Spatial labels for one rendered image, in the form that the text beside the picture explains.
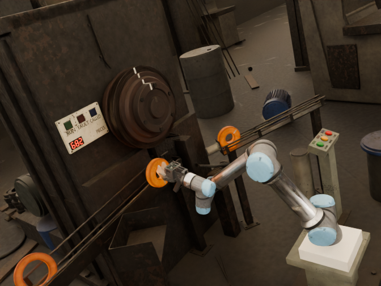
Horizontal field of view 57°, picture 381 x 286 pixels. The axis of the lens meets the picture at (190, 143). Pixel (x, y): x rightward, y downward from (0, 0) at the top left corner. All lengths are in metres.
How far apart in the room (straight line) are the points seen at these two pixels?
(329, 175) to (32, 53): 1.83
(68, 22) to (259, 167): 1.19
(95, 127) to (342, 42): 3.00
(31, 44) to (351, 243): 1.78
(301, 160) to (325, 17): 2.24
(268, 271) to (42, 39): 1.80
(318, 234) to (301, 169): 0.80
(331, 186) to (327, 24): 2.27
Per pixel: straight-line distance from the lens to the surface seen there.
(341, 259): 1.83
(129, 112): 1.89
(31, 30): 1.87
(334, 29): 4.23
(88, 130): 1.94
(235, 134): 2.33
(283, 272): 2.30
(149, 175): 1.83
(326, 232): 1.66
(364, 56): 4.14
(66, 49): 1.93
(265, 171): 1.49
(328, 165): 2.35
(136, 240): 1.84
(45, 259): 1.86
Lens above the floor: 1.63
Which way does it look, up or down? 23 degrees down
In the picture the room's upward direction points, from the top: 17 degrees counter-clockwise
